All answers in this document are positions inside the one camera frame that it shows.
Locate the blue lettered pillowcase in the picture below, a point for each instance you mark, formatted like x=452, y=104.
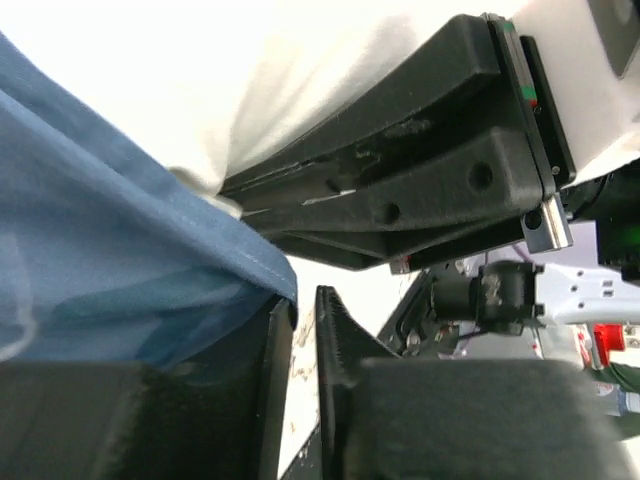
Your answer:
x=105, y=255

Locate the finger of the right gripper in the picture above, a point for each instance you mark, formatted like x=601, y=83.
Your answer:
x=453, y=90
x=467, y=200

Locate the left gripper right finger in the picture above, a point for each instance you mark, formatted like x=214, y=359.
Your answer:
x=417, y=418

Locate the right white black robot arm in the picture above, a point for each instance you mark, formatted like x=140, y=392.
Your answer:
x=560, y=300

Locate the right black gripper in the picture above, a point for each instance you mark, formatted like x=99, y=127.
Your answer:
x=546, y=227

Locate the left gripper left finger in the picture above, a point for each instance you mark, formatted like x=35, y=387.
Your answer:
x=218, y=415

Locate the white pillow with red logo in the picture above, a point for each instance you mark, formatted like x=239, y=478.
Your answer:
x=212, y=88

